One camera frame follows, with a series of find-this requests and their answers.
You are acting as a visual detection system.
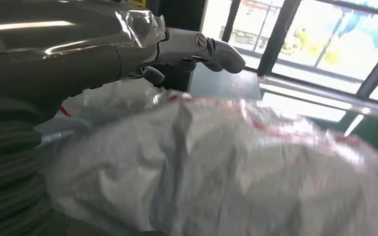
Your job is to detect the grey package with red print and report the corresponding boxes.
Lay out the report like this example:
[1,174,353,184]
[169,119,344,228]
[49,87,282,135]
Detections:
[34,78,378,236]

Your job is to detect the black scanner column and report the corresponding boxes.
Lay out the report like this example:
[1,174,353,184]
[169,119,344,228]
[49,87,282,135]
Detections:
[143,0,207,92]

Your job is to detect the black scanner base plate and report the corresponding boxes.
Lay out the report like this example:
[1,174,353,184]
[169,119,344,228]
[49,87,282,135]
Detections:
[189,63,262,101]

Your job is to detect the dark window frame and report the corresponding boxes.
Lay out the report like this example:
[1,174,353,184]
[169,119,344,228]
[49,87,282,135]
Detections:
[220,0,378,106]

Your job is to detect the aluminium conveyor side rail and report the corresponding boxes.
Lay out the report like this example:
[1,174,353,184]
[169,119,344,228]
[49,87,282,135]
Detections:
[258,74,378,122]

